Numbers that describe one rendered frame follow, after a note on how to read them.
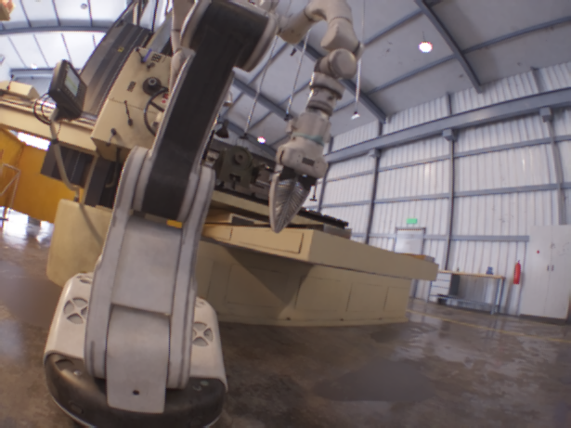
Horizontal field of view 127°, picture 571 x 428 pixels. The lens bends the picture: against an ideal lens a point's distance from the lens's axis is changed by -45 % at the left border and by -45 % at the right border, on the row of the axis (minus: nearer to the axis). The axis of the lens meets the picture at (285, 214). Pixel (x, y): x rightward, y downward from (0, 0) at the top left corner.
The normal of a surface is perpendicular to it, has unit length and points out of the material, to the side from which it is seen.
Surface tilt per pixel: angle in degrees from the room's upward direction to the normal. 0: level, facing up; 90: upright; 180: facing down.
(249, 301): 90
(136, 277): 66
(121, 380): 90
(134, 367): 90
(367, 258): 90
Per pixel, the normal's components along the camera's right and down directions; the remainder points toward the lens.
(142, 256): 0.54, -0.42
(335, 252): 0.50, -0.04
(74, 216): 0.28, -0.09
